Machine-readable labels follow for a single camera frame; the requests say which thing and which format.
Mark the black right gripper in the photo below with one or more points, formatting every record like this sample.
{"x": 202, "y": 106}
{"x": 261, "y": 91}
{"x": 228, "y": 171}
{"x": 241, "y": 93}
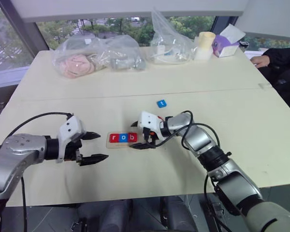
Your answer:
{"x": 151, "y": 138}

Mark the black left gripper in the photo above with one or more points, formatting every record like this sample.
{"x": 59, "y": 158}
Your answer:
{"x": 72, "y": 151}

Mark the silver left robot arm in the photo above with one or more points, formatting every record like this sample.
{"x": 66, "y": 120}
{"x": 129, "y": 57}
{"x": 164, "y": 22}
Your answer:
{"x": 12, "y": 157}

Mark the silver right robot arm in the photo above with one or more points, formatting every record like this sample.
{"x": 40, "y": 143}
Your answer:
{"x": 222, "y": 164}

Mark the red letter block b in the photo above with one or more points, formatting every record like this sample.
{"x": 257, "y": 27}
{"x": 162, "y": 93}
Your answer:
{"x": 132, "y": 137}

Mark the blue letter block o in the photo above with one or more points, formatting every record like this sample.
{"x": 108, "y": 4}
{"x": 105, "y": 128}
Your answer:
{"x": 123, "y": 137}

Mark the wooden letter tray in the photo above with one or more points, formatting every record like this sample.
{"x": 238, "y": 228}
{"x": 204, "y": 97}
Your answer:
{"x": 122, "y": 145}

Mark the red letter block r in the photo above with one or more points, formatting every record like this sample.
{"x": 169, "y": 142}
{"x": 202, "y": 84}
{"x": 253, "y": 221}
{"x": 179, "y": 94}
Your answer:
{"x": 114, "y": 138}

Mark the blue letter block t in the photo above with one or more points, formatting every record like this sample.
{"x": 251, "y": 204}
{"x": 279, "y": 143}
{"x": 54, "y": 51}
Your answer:
{"x": 162, "y": 103}

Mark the dark rounded robot leg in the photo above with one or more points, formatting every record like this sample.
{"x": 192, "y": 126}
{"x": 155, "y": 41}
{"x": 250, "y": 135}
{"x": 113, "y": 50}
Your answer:
{"x": 178, "y": 213}
{"x": 111, "y": 215}

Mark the bystander bare hand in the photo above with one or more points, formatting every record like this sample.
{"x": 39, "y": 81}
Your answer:
{"x": 259, "y": 61}

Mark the grey cylinder part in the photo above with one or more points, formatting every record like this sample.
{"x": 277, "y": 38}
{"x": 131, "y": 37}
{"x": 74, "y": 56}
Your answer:
{"x": 128, "y": 64}

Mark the pink cloth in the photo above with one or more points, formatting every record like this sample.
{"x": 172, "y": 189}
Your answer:
{"x": 76, "y": 65}

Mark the clear plastic bag with cloth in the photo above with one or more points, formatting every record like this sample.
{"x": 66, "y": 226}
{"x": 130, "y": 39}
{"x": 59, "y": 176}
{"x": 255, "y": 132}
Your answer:
{"x": 99, "y": 52}

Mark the cream paper roll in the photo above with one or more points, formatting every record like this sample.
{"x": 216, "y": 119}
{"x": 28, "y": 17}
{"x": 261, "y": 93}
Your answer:
{"x": 204, "y": 46}

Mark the purple tissue box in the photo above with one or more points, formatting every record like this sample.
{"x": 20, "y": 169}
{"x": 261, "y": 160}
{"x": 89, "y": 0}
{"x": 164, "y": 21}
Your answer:
{"x": 226, "y": 46}

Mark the dark round cup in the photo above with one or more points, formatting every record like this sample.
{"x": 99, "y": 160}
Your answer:
{"x": 244, "y": 44}

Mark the bystander black sleeve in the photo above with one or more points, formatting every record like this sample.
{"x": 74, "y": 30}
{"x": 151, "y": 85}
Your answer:
{"x": 284, "y": 60}

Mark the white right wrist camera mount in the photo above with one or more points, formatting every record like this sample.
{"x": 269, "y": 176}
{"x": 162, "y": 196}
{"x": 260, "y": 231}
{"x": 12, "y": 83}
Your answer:
{"x": 148, "y": 122}

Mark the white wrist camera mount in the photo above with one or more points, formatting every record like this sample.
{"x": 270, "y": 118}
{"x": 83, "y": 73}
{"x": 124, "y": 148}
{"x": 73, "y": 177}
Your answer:
{"x": 148, "y": 122}
{"x": 68, "y": 128}

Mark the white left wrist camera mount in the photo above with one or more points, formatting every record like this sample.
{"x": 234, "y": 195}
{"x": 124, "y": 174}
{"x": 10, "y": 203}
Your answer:
{"x": 68, "y": 128}

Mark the dark window frame post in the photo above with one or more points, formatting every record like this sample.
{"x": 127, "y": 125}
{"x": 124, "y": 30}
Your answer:
{"x": 26, "y": 26}

